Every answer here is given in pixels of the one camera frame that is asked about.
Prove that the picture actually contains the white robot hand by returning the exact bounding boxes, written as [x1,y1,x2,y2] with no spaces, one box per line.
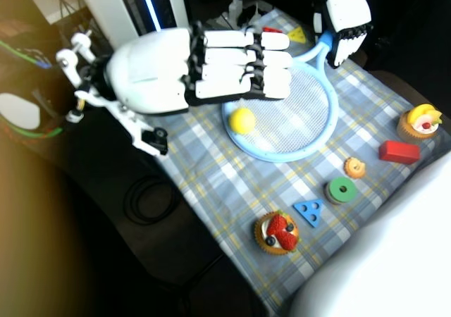
[312,0,373,68]
[106,27,295,156]

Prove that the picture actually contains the yellow ball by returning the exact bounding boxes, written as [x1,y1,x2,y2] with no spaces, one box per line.
[228,107,257,136]

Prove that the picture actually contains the light blue toy racket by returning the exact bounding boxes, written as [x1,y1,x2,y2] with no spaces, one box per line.
[221,30,340,164]

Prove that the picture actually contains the yellow triangle with three holes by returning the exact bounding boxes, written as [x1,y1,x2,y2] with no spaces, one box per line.
[286,25,308,44]

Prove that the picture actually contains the white column with blue light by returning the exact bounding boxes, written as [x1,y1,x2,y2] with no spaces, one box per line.
[72,0,190,50]

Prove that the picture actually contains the toy cupcake with orange slices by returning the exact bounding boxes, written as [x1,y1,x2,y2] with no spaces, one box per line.
[396,103,443,144]

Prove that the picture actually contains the red wooden block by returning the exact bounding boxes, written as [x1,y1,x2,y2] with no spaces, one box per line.
[378,139,421,166]

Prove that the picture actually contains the blue plaid tablecloth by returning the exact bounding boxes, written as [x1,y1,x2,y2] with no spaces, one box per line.
[154,8,451,317]

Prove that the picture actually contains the tan toy biscuit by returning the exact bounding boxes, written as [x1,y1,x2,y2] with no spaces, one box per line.
[343,156,366,180]

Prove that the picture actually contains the stacked rings with green top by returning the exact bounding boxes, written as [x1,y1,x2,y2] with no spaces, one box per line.
[323,175,359,206]

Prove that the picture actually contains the toy cupcake with strawberries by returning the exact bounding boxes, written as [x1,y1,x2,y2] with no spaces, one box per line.
[254,210,301,256]

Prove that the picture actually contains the blue triangle with three holes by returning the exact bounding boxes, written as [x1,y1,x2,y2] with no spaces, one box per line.
[292,199,325,229]

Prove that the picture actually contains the white blurred foreground shell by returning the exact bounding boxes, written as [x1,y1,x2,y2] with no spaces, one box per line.
[288,160,451,317]

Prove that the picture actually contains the green cable with blue connector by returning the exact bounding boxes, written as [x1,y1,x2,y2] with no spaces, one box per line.
[0,40,53,70]

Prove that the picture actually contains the black coiled cable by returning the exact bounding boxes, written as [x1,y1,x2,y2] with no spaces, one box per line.
[123,175,177,225]

